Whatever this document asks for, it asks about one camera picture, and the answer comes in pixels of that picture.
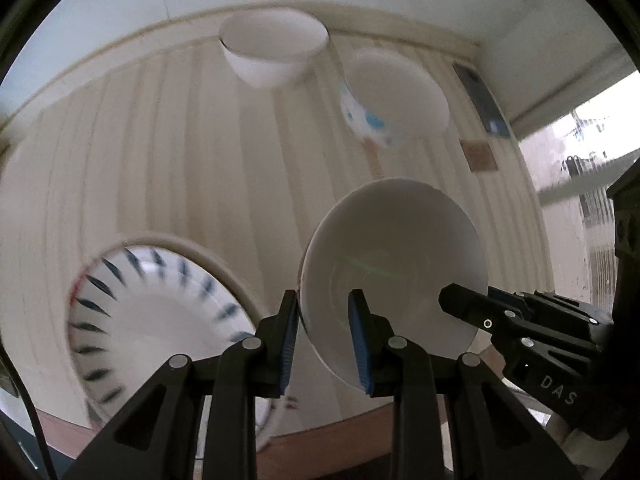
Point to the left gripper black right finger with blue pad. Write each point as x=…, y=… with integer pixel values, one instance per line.
x=452, y=418

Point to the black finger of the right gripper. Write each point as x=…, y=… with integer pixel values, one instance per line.
x=497, y=313

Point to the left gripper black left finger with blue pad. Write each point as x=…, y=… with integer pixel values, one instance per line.
x=155, y=434

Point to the white plate blue leaf pattern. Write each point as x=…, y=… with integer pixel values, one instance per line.
x=155, y=334

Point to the plain white bowl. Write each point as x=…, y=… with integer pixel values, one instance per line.
x=400, y=241

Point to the white bowl blue dots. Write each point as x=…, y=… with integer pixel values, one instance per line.
x=388, y=99

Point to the white bowl dark rim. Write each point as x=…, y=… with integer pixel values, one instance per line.
x=270, y=48

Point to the white plate grey flower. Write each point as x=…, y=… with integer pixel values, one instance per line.
x=200, y=329

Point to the small brown coaster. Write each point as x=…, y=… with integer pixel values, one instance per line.
x=479, y=156

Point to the striped cat table mat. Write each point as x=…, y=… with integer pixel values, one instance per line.
x=175, y=145

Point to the dark smartphone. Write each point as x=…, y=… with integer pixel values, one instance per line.
x=482, y=100

